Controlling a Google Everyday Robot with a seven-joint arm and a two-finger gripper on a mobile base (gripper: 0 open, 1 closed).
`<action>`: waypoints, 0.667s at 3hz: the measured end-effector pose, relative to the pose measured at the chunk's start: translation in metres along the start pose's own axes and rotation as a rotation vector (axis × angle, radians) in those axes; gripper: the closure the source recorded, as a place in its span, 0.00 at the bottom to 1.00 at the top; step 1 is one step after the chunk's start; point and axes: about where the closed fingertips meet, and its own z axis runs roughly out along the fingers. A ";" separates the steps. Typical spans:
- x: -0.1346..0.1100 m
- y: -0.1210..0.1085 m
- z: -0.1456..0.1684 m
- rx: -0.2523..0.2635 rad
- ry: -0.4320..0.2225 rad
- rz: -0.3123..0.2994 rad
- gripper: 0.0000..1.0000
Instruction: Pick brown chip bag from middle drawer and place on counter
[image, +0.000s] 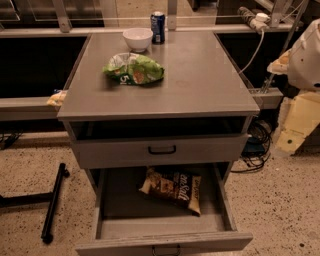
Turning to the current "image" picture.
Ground black cable bundle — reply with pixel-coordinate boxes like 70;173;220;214
230;119;274;174

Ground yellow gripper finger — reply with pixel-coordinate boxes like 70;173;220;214
275;92;320;155

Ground blue soda can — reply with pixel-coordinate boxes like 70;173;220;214
150;11;165;44

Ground white bowl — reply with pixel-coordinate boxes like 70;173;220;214
123;28;153;52

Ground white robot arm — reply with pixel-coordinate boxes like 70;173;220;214
267;19;320;156

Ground green chip bag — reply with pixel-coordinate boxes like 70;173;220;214
102;52;165;85

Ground black floor stand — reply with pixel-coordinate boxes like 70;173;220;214
0;163;70;244

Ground white power cable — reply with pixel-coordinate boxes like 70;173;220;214
237;29;266;76

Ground brown chip bag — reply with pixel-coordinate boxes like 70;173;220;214
139;167;202;216

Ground closed top drawer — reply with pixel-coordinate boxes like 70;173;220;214
71;134;248;169

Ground grey metal rail frame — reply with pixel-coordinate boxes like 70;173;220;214
0;0;311;123

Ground open middle drawer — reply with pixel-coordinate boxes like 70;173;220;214
76;165;253;256

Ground grey metal drawer cabinet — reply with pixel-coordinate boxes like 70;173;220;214
56;30;261;256

